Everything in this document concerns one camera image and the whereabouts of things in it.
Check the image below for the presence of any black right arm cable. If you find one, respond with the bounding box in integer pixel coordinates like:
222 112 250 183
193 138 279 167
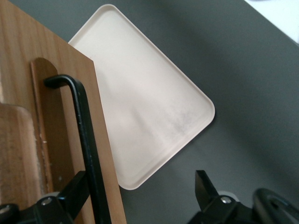
253 188 299 224

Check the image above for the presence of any white plastic tray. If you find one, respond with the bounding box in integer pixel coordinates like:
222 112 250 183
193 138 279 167
68 4 215 191

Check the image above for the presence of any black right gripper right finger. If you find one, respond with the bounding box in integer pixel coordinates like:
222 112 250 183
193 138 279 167
186 170 256 224

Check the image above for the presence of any black metal drawer handle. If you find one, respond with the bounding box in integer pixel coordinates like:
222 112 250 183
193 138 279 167
43 74 112 224

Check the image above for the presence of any wooden drawer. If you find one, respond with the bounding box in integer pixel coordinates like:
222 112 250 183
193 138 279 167
0 0 127 224

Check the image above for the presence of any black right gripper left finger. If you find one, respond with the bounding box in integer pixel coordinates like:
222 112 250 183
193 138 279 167
0 171 91 224

